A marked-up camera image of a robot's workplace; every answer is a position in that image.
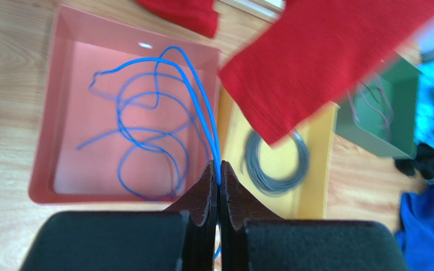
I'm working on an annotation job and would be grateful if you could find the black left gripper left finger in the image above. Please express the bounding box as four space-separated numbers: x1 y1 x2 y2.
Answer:
21 161 217 270

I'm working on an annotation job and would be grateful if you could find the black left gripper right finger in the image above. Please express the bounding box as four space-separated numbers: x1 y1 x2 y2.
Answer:
220 161 407 270

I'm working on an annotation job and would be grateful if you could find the blue cable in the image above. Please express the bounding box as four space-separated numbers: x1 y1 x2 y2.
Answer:
88 46 222 260

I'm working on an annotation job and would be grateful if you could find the yellow plastic bin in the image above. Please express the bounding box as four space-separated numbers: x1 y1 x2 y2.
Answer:
218 88 337 219

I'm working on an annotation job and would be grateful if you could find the red plastic bin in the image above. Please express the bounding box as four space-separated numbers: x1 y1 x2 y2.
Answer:
28 5 220 204

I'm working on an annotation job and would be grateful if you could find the blue cloth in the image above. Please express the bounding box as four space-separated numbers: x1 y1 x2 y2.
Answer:
395 184 434 270

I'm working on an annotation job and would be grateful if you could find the red shirt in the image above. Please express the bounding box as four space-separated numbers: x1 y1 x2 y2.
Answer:
138 1 434 144

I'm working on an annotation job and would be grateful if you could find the green plastic bin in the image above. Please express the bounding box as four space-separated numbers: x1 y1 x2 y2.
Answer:
335 55 421 159

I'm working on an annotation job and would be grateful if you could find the black cloth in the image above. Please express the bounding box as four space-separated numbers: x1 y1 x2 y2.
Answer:
394 143 434 180

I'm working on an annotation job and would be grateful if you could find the black coiled cable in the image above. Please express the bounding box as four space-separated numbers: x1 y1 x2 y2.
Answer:
244 129 311 197

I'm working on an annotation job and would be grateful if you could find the purple cable in red bin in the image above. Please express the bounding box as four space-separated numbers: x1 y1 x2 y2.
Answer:
76 71 210 201

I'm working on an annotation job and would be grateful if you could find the dark cable in green bin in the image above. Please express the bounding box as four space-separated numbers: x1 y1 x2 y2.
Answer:
346 75 394 142

